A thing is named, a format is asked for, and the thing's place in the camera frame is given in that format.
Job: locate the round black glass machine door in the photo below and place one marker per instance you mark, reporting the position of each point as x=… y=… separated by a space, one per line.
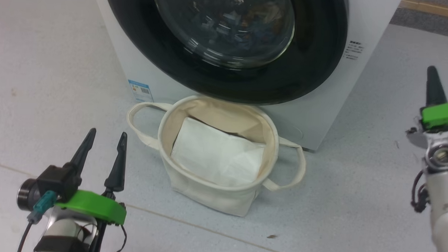
x=137 y=44

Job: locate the white front-load washing machine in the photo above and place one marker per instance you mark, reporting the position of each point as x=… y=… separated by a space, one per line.
x=321 y=118

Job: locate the blue energy label sticker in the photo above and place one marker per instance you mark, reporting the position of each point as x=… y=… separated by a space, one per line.
x=140 y=90

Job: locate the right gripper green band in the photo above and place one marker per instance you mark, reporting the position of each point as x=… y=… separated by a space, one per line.
x=442 y=115

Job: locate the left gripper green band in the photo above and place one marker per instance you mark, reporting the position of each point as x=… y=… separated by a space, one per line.
x=94 y=209

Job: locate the white folded cloth liner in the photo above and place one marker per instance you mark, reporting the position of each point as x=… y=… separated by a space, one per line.
x=215 y=152

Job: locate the cream canvas laundry basket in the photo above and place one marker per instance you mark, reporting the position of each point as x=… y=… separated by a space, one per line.
x=206 y=200

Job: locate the clear sticker with black text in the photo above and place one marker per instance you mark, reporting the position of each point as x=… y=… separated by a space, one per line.
x=353 y=50

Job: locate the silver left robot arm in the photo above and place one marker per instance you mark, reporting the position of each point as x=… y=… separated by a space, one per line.
x=63 y=245

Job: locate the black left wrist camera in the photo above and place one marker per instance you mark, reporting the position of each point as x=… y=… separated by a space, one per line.
x=58 y=180

